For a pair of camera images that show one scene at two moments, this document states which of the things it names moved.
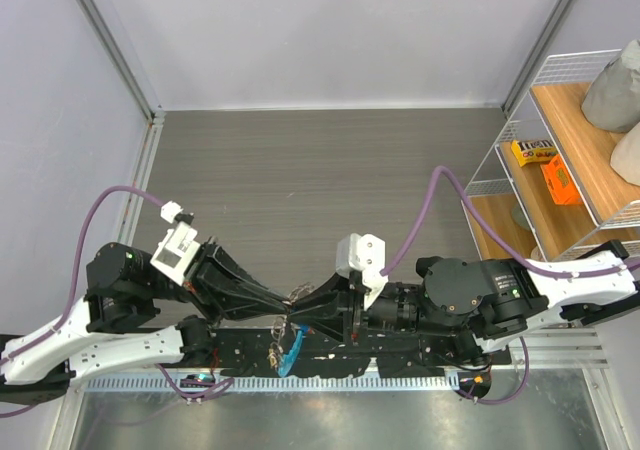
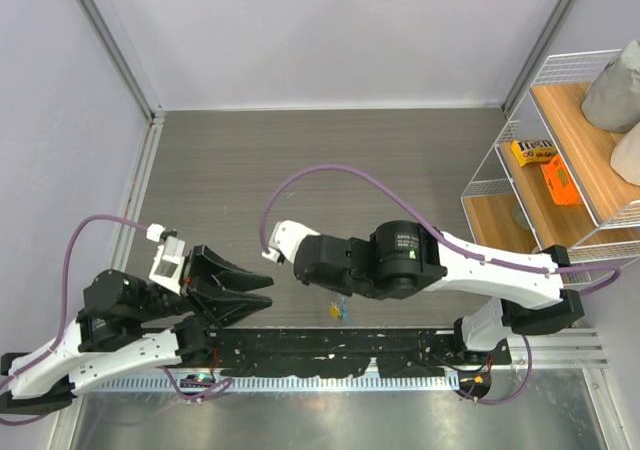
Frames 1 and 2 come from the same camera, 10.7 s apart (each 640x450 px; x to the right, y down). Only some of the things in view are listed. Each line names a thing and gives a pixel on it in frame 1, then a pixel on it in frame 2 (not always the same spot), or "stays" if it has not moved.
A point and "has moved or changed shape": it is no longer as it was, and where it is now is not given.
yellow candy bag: (533, 151) stays
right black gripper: (337, 295) to (342, 289)
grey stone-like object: (611, 100) stays
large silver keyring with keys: (286, 338) has moved or changed shape
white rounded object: (625, 157) stays
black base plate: (319, 352) stays
